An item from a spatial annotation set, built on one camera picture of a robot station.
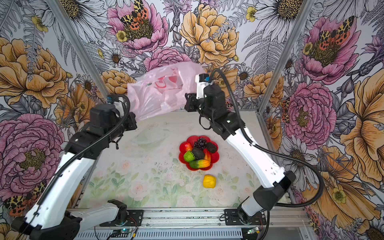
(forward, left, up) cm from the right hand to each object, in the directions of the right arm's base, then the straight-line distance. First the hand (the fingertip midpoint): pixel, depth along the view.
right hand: (183, 100), depth 66 cm
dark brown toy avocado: (-6, -6, -35) cm, 36 cm away
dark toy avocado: (-1, -14, -38) cm, 40 cm away
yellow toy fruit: (-21, -11, -39) cm, 45 cm away
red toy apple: (+1, +2, -38) cm, 38 cm away
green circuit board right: (-42, -32, -44) cm, 69 cm away
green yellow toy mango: (-12, -6, -36) cm, 39 cm away
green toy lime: (-7, -1, -37) cm, 38 cm away
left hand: (-5, +22, -7) cm, 23 cm away
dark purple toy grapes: (+3, -8, -38) cm, 39 cm away
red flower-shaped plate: (-6, -16, -39) cm, 43 cm away
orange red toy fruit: (-5, -11, -39) cm, 40 cm away
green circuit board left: (-41, +30, -43) cm, 67 cm away
